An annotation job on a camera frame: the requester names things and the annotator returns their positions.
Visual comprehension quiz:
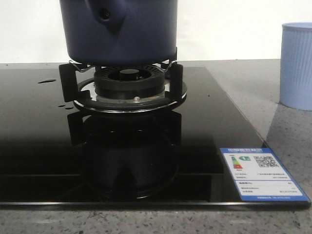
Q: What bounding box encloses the light blue ribbed cup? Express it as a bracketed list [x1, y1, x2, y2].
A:
[280, 22, 312, 111]

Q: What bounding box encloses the black pot support grate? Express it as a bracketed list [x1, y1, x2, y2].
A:
[59, 55, 187, 114]

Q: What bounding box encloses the dark blue cooking pot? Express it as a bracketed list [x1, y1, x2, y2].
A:
[60, 0, 178, 66]

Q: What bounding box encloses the black gas burner head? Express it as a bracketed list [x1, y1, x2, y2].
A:
[94, 65, 165, 99]

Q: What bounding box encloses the black glass gas cooktop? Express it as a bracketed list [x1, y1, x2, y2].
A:
[0, 67, 311, 210]

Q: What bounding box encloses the blue white energy label sticker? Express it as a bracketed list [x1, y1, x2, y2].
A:
[220, 148, 310, 202]

